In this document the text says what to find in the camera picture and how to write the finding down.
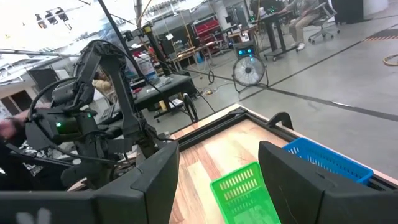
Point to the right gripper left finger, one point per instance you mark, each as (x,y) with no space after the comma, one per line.
(149,193)

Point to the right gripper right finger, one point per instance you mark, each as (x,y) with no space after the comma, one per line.
(295,193)

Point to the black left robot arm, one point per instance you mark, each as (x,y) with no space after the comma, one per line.
(124,102)

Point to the blue plastic basket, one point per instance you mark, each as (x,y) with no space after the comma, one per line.
(329,161)

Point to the green plastic basket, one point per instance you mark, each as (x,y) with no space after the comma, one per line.
(242,199)

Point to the person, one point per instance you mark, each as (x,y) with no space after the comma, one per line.
(303,18)
(102,85)

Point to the person's hand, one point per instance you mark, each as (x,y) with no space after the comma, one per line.
(7,127)

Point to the large plastic water jug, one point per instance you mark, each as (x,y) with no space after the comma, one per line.
(146,68)

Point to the dark grey side table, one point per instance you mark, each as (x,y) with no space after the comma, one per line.
(164,88)

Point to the black spotlight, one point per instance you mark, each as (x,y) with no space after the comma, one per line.
(51,18)
(40,21)
(62,14)

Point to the black floor fan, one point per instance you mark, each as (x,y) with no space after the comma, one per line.
(248,70)

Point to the black device blue lights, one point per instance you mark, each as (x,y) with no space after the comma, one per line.
(245,49)

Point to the black desk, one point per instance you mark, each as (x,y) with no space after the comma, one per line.
(275,31)

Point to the red shelf rack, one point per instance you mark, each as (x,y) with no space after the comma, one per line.
(206,29)

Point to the grey office chair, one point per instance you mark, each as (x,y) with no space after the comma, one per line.
(323,21)

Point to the black metal table frame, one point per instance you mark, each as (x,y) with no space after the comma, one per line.
(217,130)

